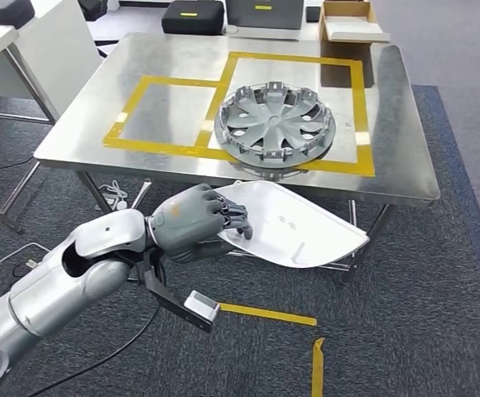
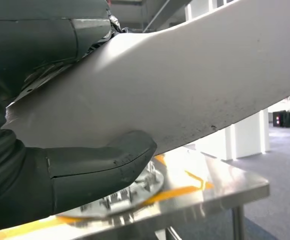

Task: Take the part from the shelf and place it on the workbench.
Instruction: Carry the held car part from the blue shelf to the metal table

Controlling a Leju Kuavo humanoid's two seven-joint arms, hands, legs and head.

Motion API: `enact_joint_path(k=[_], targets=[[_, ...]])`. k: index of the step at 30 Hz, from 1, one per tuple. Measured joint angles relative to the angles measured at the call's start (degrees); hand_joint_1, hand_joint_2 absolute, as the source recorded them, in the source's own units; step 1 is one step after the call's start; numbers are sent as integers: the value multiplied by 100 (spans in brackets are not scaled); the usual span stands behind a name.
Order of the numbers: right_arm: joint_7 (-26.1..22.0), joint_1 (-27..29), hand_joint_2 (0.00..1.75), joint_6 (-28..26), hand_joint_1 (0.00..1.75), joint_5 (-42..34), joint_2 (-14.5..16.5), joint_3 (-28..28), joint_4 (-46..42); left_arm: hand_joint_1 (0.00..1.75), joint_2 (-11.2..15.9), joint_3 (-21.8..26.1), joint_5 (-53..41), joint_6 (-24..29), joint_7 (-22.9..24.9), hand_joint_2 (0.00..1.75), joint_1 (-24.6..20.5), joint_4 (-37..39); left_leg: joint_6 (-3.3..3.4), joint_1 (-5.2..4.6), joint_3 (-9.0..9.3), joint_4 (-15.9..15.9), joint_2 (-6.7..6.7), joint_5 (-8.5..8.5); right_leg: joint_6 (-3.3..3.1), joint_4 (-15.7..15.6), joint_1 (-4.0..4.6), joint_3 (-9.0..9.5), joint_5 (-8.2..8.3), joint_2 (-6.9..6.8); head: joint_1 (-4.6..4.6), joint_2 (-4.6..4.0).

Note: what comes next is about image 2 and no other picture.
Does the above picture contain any stainless steel workbench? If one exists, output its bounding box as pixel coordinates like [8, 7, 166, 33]
[0, 145, 271, 240]

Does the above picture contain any grey wheel hubcap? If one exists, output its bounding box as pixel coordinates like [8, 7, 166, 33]
[57, 160, 165, 220]

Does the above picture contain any black box with red lights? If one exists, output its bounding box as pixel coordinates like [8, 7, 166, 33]
[272, 109, 290, 129]

